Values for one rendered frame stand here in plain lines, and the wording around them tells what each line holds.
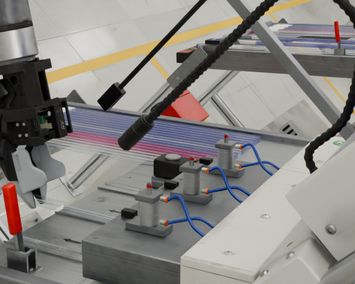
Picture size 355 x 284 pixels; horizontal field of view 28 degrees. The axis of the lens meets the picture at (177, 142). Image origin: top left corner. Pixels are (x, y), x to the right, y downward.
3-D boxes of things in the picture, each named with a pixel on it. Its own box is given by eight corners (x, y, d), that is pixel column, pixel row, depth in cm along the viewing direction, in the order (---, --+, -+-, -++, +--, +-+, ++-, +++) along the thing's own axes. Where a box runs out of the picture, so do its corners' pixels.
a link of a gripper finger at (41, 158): (66, 204, 102) (50, 143, 100) (34, 204, 105) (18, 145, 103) (78, 195, 105) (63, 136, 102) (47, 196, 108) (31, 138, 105)
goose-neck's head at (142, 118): (113, 140, 75) (138, 115, 73) (122, 136, 77) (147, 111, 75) (124, 153, 75) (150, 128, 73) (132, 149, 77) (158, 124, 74)
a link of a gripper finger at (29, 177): (46, 213, 98) (35, 149, 97) (13, 213, 101) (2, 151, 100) (60, 207, 101) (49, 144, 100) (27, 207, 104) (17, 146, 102)
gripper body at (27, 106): (42, 150, 96) (23, 62, 93) (-5, 153, 100) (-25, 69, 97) (75, 136, 102) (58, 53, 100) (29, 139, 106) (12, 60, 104)
